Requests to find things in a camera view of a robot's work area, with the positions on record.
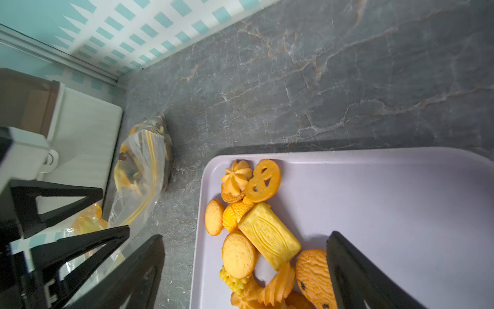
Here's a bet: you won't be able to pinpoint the small round cookie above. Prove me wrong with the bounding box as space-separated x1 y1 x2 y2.
205 199 224 236

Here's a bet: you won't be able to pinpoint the lilac plastic tray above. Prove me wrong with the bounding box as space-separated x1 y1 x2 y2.
190 148 493 308

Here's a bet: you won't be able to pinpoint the pretzel shaped cookie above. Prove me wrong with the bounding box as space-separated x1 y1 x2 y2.
245 160 282 203

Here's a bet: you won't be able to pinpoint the rectangular yellow biscuit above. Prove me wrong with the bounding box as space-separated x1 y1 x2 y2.
238 202 302 272

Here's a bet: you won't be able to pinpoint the brown lidded storage box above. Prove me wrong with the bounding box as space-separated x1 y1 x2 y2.
0 67 124 217

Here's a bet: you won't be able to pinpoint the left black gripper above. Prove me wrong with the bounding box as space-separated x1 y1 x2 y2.
1 127 130 308

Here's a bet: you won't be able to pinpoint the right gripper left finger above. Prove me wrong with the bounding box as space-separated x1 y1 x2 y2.
67 234 165 308

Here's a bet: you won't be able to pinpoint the ziploc bag with cookies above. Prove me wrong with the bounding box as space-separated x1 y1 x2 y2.
10 203 123 304
109 116 173 230

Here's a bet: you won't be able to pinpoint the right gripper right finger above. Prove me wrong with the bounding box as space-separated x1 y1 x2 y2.
326 231 424 308

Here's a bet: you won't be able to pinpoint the round plain cookie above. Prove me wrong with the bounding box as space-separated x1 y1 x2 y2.
222 230 259 279

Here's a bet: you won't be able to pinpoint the swirl flower cookie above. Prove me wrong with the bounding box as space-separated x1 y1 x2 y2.
221 160 253 201

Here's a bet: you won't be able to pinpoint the chocolate chip cookie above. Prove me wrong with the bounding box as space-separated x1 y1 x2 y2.
295 249 338 309

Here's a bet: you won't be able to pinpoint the ridged shell cookie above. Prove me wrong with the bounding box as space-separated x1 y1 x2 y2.
222 202 255 233

